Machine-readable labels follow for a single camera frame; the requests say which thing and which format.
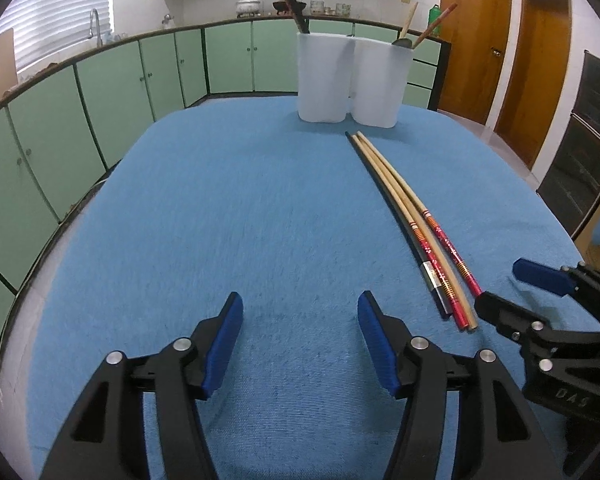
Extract white double utensil holder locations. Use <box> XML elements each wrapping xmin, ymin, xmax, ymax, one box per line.
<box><xmin>296</xmin><ymin>31</ymin><xmax>415</xmax><ymax>129</ymax></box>

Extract white window blinds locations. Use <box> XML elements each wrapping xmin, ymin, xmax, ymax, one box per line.
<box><xmin>0</xmin><ymin>0</ymin><xmax>116</xmax><ymax>70</ymax></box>

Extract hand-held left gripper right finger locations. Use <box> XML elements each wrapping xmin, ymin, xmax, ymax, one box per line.
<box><xmin>357</xmin><ymin>290</ymin><xmax>563</xmax><ymax>480</ymax></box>

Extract black glass display cabinet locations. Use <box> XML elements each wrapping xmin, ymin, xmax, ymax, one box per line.
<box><xmin>536</xmin><ymin>50</ymin><xmax>600</xmax><ymax>242</ymax></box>

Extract brown wooden door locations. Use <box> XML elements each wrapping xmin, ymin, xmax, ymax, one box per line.
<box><xmin>437</xmin><ymin>0</ymin><xmax>514</xmax><ymax>127</ymax></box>
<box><xmin>493</xmin><ymin>0</ymin><xmax>574</xmax><ymax>172</ymax></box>

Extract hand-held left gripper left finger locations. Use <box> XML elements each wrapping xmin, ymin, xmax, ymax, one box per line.
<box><xmin>40</xmin><ymin>291</ymin><xmax>245</xmax><ymax>480</ymax></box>

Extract chrome sink faucet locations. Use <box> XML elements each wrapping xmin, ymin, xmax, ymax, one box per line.
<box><xmin>88</xmin><ymin>7</ymin><xmax>104</xmax><ymax>49</ymax></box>

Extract green lower kitchen cabinets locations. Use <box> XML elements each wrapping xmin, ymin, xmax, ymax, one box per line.
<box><xmin>0</xmin><ymin>15</ymin><xmax>454</xmax><ymax>402</ymax></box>

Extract blue tablecloth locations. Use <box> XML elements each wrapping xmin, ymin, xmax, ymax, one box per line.
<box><xmin>0</xmin><ymin>94</ymin><xmax>600</xmax><ymax>480</ymax></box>

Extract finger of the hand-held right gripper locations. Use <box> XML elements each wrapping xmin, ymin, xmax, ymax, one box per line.
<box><xmin>474</xmin><ymin>290</ymin><xmax>600</xmax><ymax>419</ymax></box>
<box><xmin>512</xmin><ymin>258</ymin><xmax>600</xmax><ymax>332</ymax></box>

